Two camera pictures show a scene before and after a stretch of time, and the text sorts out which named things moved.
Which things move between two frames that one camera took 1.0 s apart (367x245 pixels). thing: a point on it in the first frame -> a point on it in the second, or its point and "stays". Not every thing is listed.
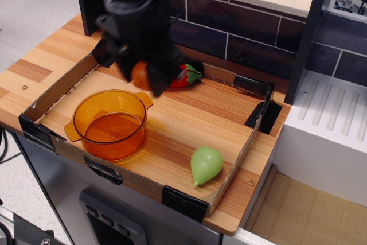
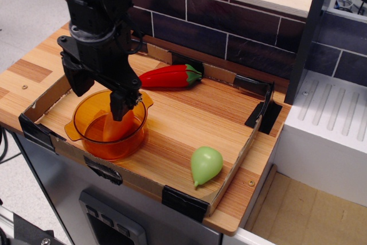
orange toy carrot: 139,75 -> 113,130
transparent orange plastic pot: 110,124 stays
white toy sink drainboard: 323,144 stays
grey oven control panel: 108,225 stays
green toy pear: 206,163 stays
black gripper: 139,32 -> 104,52
